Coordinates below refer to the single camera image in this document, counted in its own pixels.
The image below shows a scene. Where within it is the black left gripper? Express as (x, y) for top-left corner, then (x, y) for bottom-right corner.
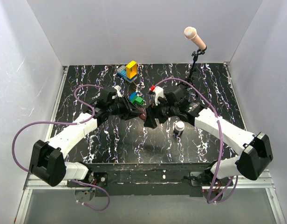
(108, 95), (142, 120)

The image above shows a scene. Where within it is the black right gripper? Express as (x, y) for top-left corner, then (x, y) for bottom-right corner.
(143, 96), (178, 129)

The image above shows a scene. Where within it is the red weekly pill organizer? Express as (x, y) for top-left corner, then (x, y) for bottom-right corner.
(139, 108), (147, 122)

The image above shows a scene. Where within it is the white vitamin pill bottle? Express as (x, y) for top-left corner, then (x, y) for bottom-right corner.
(173, 121), (185, 137)

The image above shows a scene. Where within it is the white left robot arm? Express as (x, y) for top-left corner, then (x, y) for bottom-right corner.
(29, 86), (143, 187)

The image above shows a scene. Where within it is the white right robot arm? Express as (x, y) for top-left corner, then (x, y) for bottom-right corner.
(144, 86), (273, 186)

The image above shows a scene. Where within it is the green blue toy brick cluster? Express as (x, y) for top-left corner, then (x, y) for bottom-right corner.
(129, 92), (144, 106)

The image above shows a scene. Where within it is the yellow blue toy brick stack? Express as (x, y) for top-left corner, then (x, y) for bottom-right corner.
(116, 61), (137, 83)

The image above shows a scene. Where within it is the black microphone stand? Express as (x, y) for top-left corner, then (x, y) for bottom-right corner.
(185, 49), (206, 85)

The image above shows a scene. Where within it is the pink microphone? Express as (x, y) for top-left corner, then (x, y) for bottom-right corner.
(184, 27), (207, 51)

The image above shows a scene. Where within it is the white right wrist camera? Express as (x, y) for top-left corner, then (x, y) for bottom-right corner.
(150, 86), (164, 105)

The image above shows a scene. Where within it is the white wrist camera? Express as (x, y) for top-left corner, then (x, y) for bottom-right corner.
(114, 85), (123, 98)
(150, 86), (164, 105)

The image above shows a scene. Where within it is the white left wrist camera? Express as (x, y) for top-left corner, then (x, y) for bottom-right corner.
(114, 85), (123, 98)

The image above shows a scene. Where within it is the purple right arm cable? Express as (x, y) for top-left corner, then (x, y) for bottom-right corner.
(154, 77), (239, 204)

